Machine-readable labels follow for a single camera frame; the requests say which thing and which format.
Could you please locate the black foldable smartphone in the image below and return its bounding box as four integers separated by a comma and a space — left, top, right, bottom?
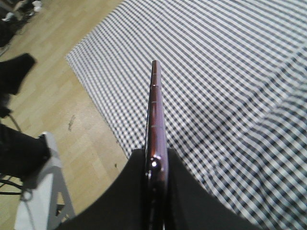
144, 60, 169, 230

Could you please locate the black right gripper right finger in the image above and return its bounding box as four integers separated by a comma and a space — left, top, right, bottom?
165, 149, 259, 230

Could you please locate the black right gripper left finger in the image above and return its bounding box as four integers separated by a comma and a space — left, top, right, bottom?
57, 149, 147, 230

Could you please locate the black white checkered bed sheet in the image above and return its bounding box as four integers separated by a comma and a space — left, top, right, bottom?
67, 0, 307, 230

